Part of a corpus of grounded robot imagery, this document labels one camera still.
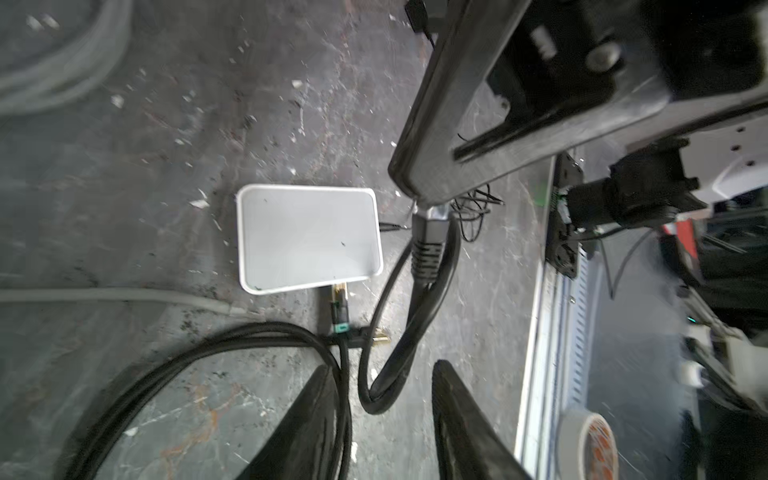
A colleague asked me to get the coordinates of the thick black ethernet cable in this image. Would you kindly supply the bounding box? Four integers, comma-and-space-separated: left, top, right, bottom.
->
53, 281, 392, 480

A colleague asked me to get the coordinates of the thin black power cable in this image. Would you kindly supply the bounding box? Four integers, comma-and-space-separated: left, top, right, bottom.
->
379, 185, 506, 244

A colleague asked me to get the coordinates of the grey ethernet cable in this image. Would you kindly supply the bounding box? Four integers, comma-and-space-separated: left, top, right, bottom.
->
0, 0, 265, 319

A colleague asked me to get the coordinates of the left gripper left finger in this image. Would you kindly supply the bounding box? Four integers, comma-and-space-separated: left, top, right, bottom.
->
237, 365, 336, 480

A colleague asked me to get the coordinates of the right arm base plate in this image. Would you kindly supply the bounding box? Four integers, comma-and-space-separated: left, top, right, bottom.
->
545, 152, 583, 279

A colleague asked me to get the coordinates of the small black cable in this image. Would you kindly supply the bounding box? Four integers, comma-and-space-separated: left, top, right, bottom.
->
357, 203, 463, 416

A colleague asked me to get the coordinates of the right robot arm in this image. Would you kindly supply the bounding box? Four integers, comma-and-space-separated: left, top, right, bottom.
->
389, 1, 767, 228

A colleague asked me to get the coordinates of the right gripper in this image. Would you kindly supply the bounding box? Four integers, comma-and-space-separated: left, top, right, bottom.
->
482, 1, 767, 144

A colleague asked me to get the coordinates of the tape roll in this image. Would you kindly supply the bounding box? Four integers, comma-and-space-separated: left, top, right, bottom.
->
556, 406, 619, 480

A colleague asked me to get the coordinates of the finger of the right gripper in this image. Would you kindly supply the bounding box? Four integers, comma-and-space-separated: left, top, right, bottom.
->
389, 1, 672, 206

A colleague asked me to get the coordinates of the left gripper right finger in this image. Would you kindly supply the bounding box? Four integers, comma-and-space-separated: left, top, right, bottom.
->
432, 360, 530, 479

